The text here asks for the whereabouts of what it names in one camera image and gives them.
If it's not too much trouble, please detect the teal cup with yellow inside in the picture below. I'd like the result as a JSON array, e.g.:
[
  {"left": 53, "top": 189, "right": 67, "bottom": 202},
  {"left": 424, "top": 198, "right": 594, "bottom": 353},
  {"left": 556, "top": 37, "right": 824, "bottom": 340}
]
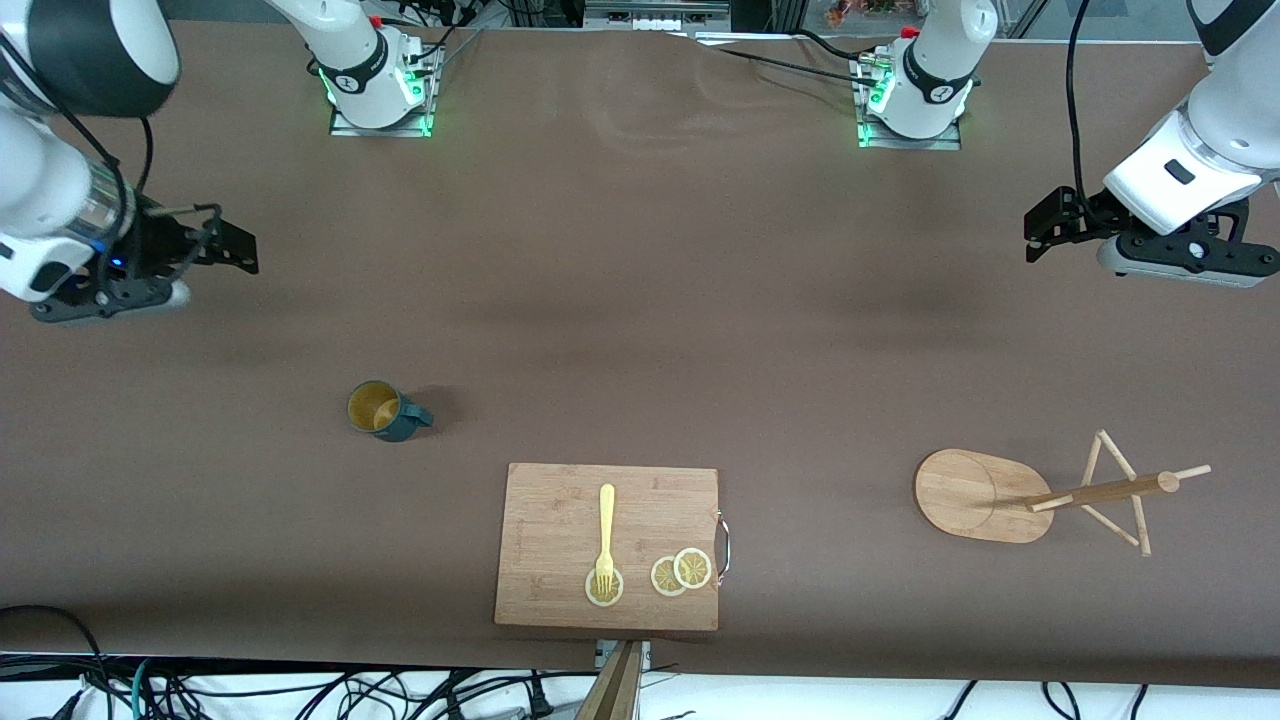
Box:
[{"left": 346, "top": 379, "right": 436, "bottom": 444}]

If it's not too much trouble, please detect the wooden cup rack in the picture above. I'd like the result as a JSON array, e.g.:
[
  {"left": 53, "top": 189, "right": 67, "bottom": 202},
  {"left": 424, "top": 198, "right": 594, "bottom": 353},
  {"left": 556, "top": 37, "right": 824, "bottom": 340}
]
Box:
[{"left": 914, "top": 430, "right": 1213, "bottom": 558}]

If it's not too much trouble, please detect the colourful background item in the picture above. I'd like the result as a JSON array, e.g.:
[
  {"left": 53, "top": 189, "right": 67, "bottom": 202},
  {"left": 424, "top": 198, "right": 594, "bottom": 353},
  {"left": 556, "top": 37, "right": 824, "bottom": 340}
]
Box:
[{"left": 826, "top": 0, "right": 901, "bottom": 28}]

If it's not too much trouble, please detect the wooden cutting board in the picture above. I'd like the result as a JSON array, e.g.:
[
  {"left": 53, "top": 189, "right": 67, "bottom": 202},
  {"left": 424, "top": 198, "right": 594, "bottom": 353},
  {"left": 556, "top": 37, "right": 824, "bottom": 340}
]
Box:
[{"left": 494, "top": 462, "right": 732, "bottom": 632}]

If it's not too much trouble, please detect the white power strip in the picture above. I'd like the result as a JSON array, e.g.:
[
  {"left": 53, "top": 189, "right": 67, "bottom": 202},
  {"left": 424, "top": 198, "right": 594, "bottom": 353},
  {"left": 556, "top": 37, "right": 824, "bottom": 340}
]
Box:
[{"left": 583, "top": 0, "right": 733, "bottom": 31}]

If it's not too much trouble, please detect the yellow plastic fork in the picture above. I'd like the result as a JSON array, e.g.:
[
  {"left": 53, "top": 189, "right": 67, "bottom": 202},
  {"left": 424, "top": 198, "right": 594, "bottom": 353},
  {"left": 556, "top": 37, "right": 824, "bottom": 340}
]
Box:
[{"left": 594, "top": 484, "right": 618, "bottom": 595}]

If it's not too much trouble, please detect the wooden beam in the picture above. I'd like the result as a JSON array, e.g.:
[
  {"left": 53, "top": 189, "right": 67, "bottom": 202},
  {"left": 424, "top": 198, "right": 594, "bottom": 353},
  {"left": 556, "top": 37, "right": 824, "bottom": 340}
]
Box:
[{"left": 575, "top": 641, "right": 643, "bottom": 720}]

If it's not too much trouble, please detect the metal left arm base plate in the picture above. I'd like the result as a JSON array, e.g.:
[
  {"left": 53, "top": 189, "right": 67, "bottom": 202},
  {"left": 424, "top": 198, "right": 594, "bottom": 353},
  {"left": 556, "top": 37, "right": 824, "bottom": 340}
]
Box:
[{"left": 856, "top": 55, "right": 963, "bottom": 151}]

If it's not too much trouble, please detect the black right base cable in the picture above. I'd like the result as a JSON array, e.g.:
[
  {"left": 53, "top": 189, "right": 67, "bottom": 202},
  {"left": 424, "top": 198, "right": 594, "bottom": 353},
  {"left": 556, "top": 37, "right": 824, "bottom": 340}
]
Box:
[{"left": 375, "top": 0, "right": 486, "bottom": 61}]

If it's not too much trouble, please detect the black cable on table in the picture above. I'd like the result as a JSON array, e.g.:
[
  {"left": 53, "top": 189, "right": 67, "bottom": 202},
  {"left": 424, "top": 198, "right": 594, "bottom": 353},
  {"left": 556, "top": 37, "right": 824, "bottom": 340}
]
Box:
[{"left": 690, "top": 28, "right": 886, "bottom": 91}]

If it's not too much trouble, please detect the black looped cable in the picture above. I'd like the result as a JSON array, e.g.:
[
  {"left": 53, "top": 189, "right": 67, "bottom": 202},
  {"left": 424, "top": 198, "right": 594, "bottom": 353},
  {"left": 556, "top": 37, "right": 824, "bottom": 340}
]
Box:
[{"left": 0, "top": 604, "right": 111, "bottom": 720}]

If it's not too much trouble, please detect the tangled black cable bundle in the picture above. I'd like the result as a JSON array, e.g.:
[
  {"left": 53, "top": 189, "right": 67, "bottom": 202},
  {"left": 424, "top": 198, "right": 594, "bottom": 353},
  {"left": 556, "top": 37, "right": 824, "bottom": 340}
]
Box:
[{"left": 155, "top": 668, "right": 561, "bottom": 720}]

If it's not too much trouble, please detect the metal beam bracket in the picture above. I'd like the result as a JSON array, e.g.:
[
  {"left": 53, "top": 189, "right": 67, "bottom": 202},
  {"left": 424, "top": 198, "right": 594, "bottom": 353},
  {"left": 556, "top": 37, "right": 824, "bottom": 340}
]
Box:
[{"left": 596, "top": 640, "right": 652, "bottom": 673}]

